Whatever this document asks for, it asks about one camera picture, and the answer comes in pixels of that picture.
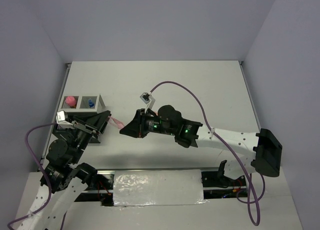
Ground black slotted container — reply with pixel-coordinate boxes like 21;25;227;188
52;111;107;144

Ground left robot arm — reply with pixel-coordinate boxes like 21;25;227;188
7;110;111;229

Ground pink glue stick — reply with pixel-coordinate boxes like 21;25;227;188
65;96;77;108

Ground pink highlighter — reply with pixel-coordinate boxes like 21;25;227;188
108;116;125;130

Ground blue capped marker in container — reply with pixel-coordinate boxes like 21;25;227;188
88;98;95;108

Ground white slotted container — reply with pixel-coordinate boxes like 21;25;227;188
58;94;106;113

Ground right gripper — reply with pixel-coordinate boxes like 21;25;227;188
119;108;176;138

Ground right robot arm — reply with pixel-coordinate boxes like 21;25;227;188
120;105;283;185

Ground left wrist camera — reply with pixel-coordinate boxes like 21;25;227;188
55;110;74;129

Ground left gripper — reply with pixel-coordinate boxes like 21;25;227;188
70;110;113;163

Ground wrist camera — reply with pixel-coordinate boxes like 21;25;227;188
55;110;74;129
140;92;156;111

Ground black mounting rail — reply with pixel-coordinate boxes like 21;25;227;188
75;169;248;206

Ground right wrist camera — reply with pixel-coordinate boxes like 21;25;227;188
140;92;156;111

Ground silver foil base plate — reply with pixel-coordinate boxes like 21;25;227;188
113;170;205;206

